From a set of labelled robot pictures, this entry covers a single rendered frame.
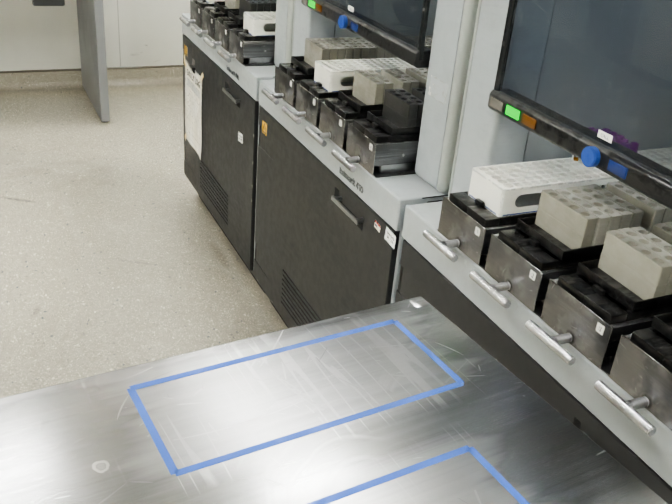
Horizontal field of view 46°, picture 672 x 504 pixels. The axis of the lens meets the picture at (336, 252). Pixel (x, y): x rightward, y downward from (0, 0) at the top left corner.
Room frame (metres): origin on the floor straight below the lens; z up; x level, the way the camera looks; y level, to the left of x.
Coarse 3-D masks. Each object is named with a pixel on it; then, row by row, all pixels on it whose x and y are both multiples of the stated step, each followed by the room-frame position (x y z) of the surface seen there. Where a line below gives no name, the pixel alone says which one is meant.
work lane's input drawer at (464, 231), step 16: (464, 192) 1.30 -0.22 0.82; (448, 208) 1.28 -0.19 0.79; (464, 208) 1.25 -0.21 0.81; (480, 208) 1.24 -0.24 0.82; (448, 224) 1.27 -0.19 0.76; (464, 224) 1.23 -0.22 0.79; (480, 224) 1.19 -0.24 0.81; (496, 224) 1.20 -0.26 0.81; (512, 224) 1.21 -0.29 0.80; (432, 240) 1.23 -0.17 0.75; (448, 240) 1.23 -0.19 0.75; (464, 240) 1.22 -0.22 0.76; (480, 240) 1.18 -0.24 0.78; (448, 256) 1.18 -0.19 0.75; (480, 256) 1.18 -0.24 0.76
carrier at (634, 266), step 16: (608, 240) 1.04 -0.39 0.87; (624, 240) 1.02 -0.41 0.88; (608, 256) 1.04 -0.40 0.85; (624, 256) 1.01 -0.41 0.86; (640, 256) 0.99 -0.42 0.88; (656, 256) 0.98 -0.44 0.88; (608, 272) 1.03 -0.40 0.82; (624, 272) 1.00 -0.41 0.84; (640, 272) 0.98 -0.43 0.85; (656, 272) 0.96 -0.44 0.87; (640, 288) 0.97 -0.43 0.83; (656, 288) 0.95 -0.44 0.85
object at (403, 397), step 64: (320, 320) 0.84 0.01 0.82; (384, 320) 0.85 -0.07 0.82; (448, 320) 0.86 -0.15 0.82; (64, 384) 0.67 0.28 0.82; (128, 384) 0.68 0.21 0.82; (192, 384) 0.69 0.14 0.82; (256, 384) 0.70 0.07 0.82; (320, 384) 0.71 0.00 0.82; (384, 384) 0.72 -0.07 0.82; (448, 384) 0.73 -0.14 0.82; (512, 384) 0.74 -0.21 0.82; (0, 448) 0.57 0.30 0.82; (64, 448) 0.57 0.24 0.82; (128, 448) 0.58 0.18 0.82; (192, 448) 0.59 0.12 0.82; (256, 448) 0.60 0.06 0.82; (320, 448) 0.61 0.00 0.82; (384, 448) 0.61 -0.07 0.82; (448, 448) 0.62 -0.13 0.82; (512, 448) 0.63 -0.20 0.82; (576, 448) 0.64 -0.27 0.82
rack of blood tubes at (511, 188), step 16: (544, 160) 1.37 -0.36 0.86; (560, 160) 1.38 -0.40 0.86; (480, 176) 1.27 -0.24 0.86; (496, 176) 1.27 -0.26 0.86; (512, 176) 1.29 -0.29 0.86; (528, 176) 1.28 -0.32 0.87; (544, 176) 1.30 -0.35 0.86; (560, 176) 1.29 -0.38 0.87; (576, 176) 1.31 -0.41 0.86; (592, 176) 1.32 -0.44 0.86; (608, 176) 1.32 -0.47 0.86; (480, 192) 1.27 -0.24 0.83; (496, 192) 1.23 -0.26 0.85; (512, 192) 1.22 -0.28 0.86; (528, 192) 1.23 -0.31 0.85; (496, 208) 1.22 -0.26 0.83; (512, 208) 1.22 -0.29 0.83; (528, 208) 1.24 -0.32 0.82
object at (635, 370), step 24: (624, 336) 0.88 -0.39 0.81; (648, 336) 0.87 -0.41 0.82; (624, 360) 0.87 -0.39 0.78; (648, 360) 0.84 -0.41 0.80; (600, 384) 0.85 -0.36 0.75; (624, 384) 0.86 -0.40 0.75; (648, 384) 0.83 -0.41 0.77; (624, 408) 0.80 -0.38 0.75; (648, 408) 0.82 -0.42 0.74; (648, 432) 0.77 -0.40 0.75
